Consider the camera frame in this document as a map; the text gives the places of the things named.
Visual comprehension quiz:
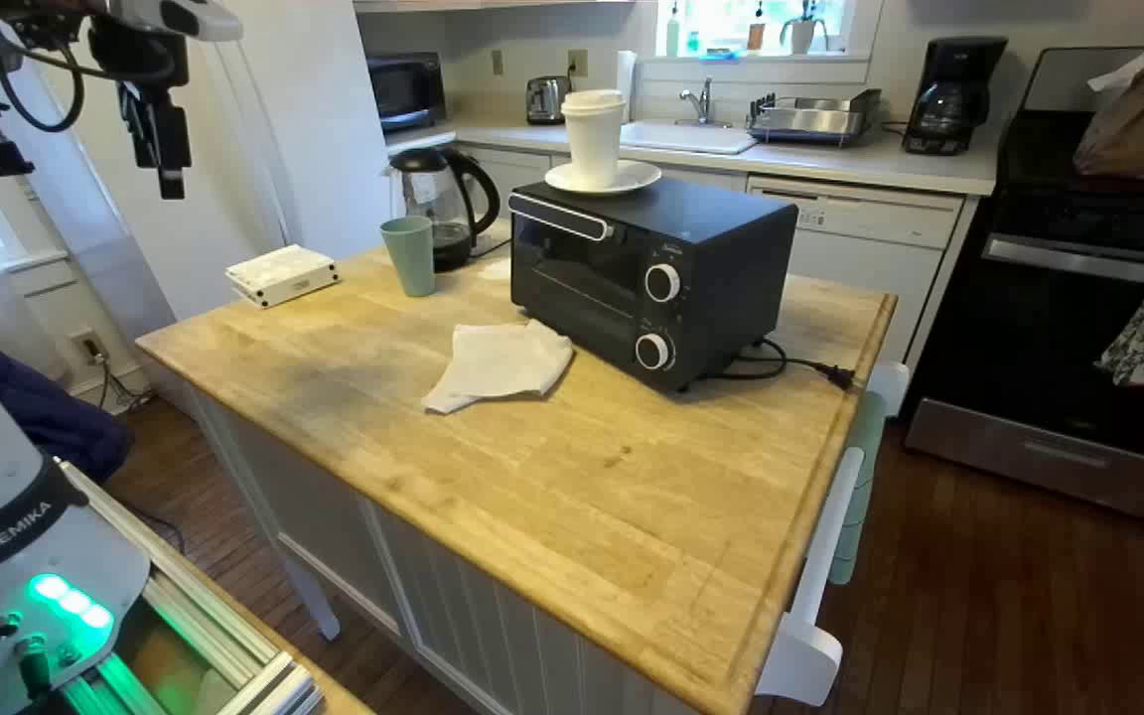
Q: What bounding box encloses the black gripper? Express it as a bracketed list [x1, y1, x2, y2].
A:
[93, 18, 191, 200]

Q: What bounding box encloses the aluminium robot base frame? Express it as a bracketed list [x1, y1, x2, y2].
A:
[61, 466, 326, 715]

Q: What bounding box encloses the brown paper bag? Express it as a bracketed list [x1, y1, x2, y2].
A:
[1072, 51, 1144, 180]

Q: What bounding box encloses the white plate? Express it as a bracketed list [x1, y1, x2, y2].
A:
[545, 157, 664, 194]

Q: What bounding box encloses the dark blue fabric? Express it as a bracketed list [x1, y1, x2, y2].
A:
[0, 351, 131, 480]

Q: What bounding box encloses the black toaster oven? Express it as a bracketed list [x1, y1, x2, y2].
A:
[510, 180, 799, 392]

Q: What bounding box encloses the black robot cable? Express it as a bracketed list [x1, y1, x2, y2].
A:
[0, 0, 88, 136]

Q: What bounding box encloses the white paper cup with lid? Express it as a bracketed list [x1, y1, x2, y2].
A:
[564, 89, 624, 171]

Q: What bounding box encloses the teal green cup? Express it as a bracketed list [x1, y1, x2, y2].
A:
[383, 213, 439, 296]

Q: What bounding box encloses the light green hanging towel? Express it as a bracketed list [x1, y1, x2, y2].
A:
[831, 392, 885, 586]

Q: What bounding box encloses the silver dish rack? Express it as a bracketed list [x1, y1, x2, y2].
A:
[749, 89, 882, 145]

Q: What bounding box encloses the white dishwasher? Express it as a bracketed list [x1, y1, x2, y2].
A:
[749, 175, 962, 367]

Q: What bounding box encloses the black microwave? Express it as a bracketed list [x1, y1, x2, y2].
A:
[371, 51, 447, 136]

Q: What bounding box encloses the black power cord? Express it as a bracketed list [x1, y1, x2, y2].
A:
[710, 332, 858, 392]

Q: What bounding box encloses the black stove oven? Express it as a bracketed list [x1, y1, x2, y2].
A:
[906, 47, 1144, 519]

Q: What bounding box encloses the white napkin holder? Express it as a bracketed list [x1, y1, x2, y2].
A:
[227, 247, 337, 306]

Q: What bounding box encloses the chrome sink faucet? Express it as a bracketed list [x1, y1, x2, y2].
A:
[678, 79, 714, 127]

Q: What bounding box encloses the black glass electric kettle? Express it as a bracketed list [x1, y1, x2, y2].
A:
[392, 145, 500, 271]

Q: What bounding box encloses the black coffee maker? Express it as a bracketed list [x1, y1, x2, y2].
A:
[902, 34, 1005, 155]

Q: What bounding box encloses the white folded cloth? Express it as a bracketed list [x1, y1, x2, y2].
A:
[421, 323, 571, 412]

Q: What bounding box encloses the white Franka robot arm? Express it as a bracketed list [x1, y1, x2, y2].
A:
[0, 404, 256, 715]

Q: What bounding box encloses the wooden top kitchen island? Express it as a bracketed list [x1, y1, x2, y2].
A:
[143, 255, 889, 715]

